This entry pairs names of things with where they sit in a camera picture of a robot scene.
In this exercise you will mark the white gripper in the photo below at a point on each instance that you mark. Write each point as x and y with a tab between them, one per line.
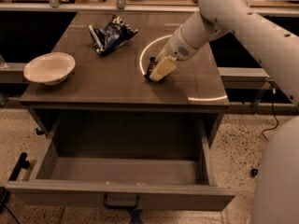
178	48

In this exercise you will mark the black rxbar chocolate bar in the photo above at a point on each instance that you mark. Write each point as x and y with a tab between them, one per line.
151	67

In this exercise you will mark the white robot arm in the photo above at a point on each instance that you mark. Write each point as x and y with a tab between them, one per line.
276	196

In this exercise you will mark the open grey top drawer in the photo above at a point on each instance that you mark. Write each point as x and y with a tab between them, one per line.
161	157

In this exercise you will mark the blue crumpled chip bag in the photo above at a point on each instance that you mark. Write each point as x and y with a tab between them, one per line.
113	36

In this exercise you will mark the white bowl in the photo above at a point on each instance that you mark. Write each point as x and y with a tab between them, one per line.
49	69

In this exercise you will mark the black left base leg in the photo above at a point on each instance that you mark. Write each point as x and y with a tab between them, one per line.
21	163

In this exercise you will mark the metal shelf rail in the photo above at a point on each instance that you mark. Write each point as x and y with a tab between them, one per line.
259	6

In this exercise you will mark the black drawer handle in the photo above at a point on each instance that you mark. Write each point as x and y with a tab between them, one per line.
120	203

